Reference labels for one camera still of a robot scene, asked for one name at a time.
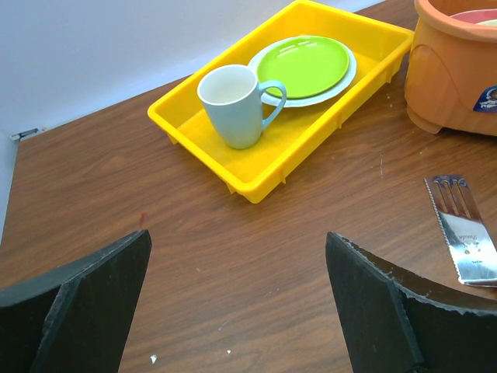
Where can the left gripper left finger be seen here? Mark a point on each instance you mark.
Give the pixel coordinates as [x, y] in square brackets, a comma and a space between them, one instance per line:
[77, 317]

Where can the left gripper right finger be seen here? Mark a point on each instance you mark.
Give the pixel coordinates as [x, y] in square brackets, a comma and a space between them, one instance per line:
[394, 320]

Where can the red and teal plate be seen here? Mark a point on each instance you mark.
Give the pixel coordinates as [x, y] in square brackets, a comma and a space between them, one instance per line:
[475, 16]

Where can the cream plate small motifs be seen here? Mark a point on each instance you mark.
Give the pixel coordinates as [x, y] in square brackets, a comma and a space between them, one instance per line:
[490, 22]

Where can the orange plastic dish bin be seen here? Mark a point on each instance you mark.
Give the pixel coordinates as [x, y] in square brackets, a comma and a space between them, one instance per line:
[451, 77]

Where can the yellow plastic tray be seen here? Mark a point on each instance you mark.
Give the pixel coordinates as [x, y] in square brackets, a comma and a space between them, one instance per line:
[379, 48]

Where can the lime green plate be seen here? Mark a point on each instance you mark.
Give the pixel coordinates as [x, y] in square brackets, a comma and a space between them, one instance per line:
[306, 65]

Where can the light blue mug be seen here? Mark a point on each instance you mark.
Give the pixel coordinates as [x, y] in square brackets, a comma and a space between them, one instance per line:
[232, 98]

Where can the slotted spatula wooden handle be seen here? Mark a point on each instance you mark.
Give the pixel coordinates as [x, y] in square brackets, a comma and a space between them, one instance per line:
[470, 245]

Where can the aluminium frame rail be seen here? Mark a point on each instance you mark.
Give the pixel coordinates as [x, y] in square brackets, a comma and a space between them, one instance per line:
[24, 134]

